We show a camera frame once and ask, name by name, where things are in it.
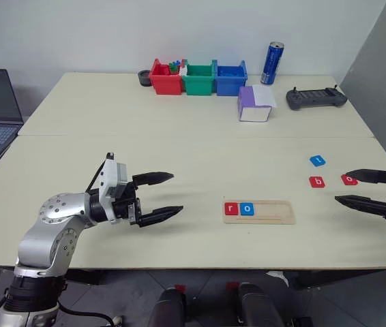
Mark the black round holder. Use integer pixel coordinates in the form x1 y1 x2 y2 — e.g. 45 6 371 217
138 69 153 88

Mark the red letter b block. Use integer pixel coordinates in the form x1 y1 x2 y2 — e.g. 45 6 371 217
308 175 327 189

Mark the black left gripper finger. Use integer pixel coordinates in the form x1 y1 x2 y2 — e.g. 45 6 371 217
135 205 184 228
132 172 175 187

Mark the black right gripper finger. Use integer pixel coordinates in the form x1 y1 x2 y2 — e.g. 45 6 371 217
342 168 386 185
334 195 386 219

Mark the blue letter o block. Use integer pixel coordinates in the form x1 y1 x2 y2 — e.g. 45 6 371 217
239 202 256 217

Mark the blue plastic bin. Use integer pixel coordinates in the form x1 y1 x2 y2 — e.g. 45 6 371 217
212 59 248 97

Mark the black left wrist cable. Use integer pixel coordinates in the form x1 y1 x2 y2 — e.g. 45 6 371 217
85 152 117 195

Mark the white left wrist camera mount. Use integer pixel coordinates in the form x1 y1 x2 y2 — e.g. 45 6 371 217
97 158 135 225

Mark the black cable with pale plug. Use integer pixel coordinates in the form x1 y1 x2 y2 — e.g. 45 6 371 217
58 302 124 325

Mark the blue drink can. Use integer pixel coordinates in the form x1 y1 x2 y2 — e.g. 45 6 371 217
260 41 285 86

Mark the green plastic bin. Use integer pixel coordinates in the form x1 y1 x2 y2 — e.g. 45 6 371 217
181 60 216 96

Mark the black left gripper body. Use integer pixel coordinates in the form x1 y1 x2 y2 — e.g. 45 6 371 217
113 182 145 228

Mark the white crumpled object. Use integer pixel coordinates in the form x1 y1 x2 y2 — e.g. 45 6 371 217
267 270 290 287

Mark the grey handheld controller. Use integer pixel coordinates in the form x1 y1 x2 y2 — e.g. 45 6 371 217
285 85 348 111

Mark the purple and white box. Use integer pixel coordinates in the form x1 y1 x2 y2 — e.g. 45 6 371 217
237 85 271 123

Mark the dark rounded shape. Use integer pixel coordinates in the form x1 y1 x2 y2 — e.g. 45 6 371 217
235 283 284 327
148 287 188 327

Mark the wooden letter tray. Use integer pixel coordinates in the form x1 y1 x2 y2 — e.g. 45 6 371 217
222 200 297 225

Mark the red plastic bin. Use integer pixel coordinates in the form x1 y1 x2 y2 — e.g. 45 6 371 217
149 58 185 95

